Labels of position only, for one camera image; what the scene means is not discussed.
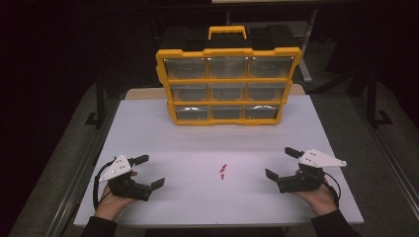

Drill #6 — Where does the white foam board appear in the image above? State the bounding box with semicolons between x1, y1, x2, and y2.
72;94;365;228

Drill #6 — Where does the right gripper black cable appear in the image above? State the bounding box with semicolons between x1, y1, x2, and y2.
322;172;342;209

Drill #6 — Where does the yellow parts organizer cabinet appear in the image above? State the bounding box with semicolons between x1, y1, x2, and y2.
155;25;303;126

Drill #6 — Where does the person's right hand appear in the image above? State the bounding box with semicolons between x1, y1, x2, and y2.
293;177;339;217

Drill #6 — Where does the person's left hand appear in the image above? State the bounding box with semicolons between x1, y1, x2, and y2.
94;185;138;221

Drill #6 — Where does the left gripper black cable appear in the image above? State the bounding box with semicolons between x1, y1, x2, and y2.
92;159;117;210

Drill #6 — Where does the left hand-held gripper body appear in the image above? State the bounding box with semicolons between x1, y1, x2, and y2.
98;153;152;201

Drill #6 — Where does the grey metal stand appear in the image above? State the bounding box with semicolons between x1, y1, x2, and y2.
293;8;320;84

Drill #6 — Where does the black metal stand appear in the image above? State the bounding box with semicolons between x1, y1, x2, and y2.
84;72;107;129
365;65;394;129

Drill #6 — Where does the metal rail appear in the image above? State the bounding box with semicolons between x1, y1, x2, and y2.
45;98;122;237
352;97;419;208

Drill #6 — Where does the set of clear drawers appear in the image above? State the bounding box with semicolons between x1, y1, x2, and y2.
163;56;294;120

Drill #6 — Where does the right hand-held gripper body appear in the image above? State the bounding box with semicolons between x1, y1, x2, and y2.
277;148;348;195

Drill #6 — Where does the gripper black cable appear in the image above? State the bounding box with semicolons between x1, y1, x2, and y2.
322;172;342;209
92;159;117;210

